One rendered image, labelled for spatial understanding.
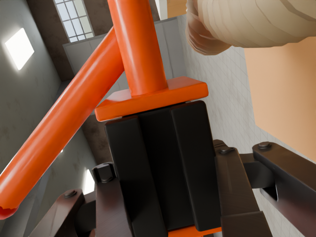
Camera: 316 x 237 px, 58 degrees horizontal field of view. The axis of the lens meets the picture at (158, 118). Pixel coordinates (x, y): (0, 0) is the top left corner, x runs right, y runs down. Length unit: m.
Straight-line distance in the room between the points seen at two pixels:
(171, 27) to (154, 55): 8.86
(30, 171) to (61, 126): 0.04
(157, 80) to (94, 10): 8.71
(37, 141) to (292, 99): 0.22
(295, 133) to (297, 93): 0.04
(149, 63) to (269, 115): 0.23
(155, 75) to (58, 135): 0.07
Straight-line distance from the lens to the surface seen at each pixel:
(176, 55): 9.29
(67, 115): 0.18
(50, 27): 9.15
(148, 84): 0.15
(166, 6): 2.09
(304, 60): 0.26
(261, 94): 0.36
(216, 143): 0.18
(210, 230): 0.17
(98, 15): 8.88
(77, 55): 9.21
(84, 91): 0.18
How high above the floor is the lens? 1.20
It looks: level
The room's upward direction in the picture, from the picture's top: 104 degrees counter-clockwise
